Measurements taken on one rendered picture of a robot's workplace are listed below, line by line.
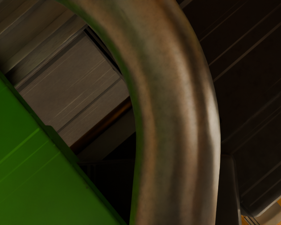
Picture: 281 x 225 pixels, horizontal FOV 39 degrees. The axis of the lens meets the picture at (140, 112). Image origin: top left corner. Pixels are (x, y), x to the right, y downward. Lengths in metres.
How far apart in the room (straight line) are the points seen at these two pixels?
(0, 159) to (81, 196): 0.05
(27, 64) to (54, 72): 0.38
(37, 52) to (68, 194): 0.09
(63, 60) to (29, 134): 0.41
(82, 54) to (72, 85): 0.07
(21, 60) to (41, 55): 0.01
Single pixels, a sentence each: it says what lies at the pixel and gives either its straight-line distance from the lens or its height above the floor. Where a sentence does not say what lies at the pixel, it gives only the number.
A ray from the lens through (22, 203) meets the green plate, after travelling 0.22.
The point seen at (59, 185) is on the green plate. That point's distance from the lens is 0.22.
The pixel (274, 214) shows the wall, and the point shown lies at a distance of 9.42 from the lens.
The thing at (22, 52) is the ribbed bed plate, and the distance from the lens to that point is 0.24.
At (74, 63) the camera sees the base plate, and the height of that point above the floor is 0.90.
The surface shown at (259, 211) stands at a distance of 0.27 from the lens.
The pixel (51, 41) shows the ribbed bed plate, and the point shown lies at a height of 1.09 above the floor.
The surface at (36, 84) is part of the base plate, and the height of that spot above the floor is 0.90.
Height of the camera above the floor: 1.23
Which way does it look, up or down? 19 degrees down
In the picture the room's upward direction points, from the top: 140 degrees clockwise
